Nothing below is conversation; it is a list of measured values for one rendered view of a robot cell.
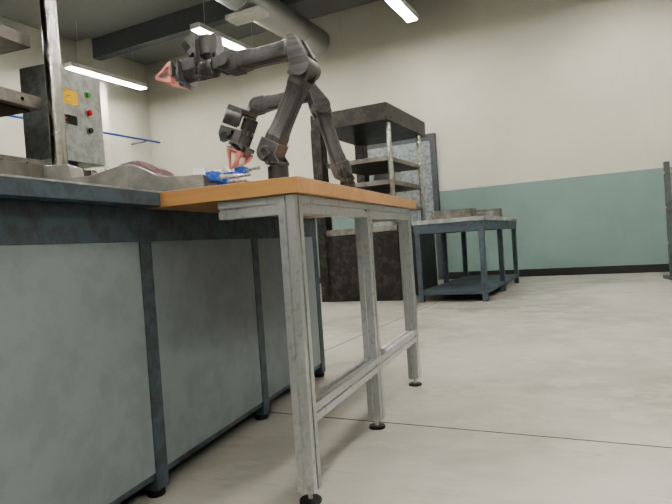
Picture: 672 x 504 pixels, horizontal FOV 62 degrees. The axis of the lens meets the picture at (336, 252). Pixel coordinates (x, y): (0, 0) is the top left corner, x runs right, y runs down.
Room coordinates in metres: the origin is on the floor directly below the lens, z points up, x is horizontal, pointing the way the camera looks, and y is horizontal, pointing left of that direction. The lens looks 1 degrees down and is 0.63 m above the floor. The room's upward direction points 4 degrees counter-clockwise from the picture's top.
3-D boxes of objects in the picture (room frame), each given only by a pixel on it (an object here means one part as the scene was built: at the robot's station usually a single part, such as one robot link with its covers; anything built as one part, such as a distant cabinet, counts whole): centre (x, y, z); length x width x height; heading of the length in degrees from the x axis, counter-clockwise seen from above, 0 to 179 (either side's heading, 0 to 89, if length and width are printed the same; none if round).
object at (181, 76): (1.77, 0.41, 1.20); 0.10 x 0.07 x 0.07; 159
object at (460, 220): (6.17, -1.50, 0.46); 1.90 x 0.70 x 0.92; 153
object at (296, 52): (1.67, 0.17, 1.17); 0.30 x 0.09 x 0.12; 68
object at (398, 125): (6.66, -0.57, 1.03); 1.54 x 0.94 x 2.06; 153
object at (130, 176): (1.72, 0.61, 0.86); 0.50 x 0.26 x 0.11; 89
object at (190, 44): (1.77, 0.41, 1.25); 0.07 x 0.06 x 0.11; 158
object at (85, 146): (2.51, 1.17, 0.74); 0.30 x 0.22 x 1.47; 162
